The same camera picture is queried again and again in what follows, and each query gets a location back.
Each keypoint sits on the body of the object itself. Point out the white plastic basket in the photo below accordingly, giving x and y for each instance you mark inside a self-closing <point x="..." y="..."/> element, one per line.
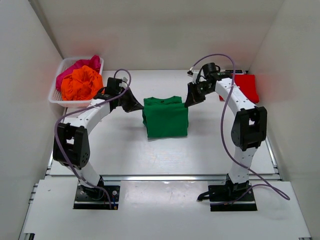
<point x="55" y="97"/>

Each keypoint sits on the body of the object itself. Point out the green t shirt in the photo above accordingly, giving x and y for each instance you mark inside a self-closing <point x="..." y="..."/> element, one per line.
<point x="165" y="117"/>

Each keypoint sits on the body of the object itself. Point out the pink t shirt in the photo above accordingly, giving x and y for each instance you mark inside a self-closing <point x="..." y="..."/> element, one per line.
<point x="68" y="65"/>

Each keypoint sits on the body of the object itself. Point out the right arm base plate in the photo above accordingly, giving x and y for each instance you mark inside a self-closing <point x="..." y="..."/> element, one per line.
<point x="222" y="199"/>

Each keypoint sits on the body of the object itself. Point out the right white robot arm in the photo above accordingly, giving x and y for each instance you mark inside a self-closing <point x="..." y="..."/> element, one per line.
<point x="249" y="127"/>

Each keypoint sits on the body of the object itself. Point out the folded red t shirt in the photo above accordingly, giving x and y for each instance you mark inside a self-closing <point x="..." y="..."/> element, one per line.
<point x="247" y="84"/>

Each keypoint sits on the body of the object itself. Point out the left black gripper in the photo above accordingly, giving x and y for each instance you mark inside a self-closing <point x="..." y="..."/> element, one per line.
<point x="134" y="104"/>

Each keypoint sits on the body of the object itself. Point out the small black device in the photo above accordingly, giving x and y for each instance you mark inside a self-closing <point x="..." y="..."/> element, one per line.
<point x="237" y="71"/>

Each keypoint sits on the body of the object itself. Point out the aluminium rail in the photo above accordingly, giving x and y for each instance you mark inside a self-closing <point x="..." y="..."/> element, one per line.
<point x="164" y="177"/>

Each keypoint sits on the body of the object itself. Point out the orange t shirt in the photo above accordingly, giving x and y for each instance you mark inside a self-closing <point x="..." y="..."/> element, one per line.
<point x="81" y="85"/>

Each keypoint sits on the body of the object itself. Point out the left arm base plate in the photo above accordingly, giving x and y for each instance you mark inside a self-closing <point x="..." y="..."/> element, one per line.
<point x="95" y="199"/>

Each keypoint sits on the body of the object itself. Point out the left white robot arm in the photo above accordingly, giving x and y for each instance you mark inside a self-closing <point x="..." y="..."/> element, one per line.
<point x="71" y="146"/>

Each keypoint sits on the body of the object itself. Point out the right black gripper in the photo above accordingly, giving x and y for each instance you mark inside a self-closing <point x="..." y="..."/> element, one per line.
<point x="192" y="98"/>

